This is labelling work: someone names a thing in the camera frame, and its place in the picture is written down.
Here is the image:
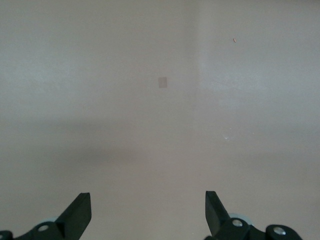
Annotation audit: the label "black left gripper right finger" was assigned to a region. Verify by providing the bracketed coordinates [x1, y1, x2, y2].
[204, 190, 303, 240]

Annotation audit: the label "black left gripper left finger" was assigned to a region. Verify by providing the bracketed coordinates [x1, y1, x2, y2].
[0, 191, 92, 240]

